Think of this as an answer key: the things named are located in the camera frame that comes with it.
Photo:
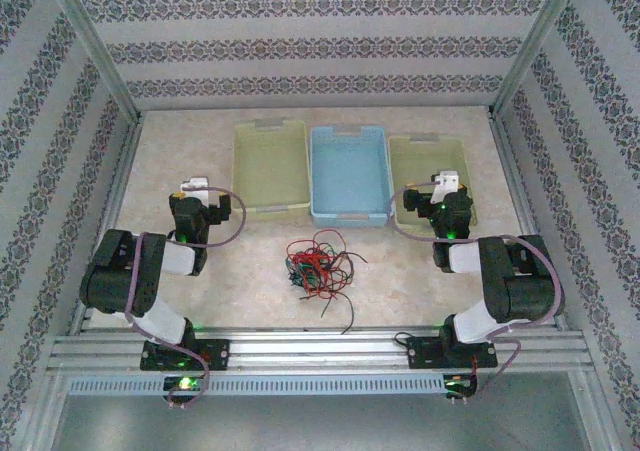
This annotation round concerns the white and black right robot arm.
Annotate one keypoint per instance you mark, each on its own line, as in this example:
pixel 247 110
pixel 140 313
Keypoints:
pixel 520 281

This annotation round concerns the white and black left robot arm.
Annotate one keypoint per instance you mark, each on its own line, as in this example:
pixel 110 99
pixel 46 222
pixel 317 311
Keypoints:
pixel 175 258

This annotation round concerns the yellow plastic bin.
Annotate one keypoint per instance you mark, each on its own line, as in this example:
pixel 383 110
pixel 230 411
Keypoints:
pixel 270 166
pixel 425 161

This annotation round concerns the blue plastic bin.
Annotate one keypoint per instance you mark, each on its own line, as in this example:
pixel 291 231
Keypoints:
pixel 350 176

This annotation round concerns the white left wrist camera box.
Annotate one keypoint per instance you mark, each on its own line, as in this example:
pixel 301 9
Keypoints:
pixel 195 183

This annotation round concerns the aluminium table edge rail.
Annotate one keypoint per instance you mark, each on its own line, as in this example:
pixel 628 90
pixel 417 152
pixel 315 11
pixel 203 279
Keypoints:
pixel 117 196
pixel 522 196

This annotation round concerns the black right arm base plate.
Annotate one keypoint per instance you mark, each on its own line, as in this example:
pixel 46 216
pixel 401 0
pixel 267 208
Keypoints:
pixel 425 353

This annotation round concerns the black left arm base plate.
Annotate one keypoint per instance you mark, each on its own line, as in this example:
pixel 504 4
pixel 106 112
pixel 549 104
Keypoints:
pixel 217 356

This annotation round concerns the aluminium frame post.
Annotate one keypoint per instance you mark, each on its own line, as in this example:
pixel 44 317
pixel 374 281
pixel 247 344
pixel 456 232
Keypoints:
pixel 535 46
pixel 95 46

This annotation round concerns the aluminium mounting rail beam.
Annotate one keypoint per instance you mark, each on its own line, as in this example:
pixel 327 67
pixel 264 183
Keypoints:
pixel 320 351

